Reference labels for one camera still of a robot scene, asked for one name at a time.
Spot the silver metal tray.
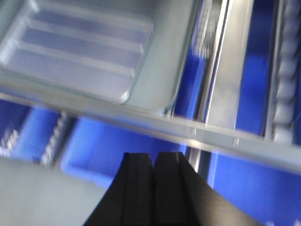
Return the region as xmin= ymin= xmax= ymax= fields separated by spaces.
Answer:
xmin=0 ymin=0 xmax=199 ymax=112

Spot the blue bin below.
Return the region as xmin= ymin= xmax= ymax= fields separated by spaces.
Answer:
xmin=208 ymin=0 xmax=301 ymax=226
xmin=61 ymin=47 xmax=207 ymax=189

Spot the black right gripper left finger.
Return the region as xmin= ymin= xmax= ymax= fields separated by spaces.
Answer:
xmin=84 ymin=153 xmax=153 ymax=226

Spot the blue bin below centre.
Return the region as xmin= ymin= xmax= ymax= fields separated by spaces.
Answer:
xmin=61 ymin=47 xmax=207 ymax=189

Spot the blue bin below right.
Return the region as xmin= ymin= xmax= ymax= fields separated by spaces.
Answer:
xmin=208 ymin=0 xmax=301 ymax=226

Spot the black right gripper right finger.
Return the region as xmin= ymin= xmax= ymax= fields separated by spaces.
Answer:
xmin=154 ymin=152 xmax=261 ymax=226

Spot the steel flow rack frame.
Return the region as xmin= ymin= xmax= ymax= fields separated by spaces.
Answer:
xmin=0 ymin=0 xmax=301 ymax=174

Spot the centre right roller track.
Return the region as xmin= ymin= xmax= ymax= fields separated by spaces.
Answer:
xmin=271 ymin=0 xmax=301 ymax=144

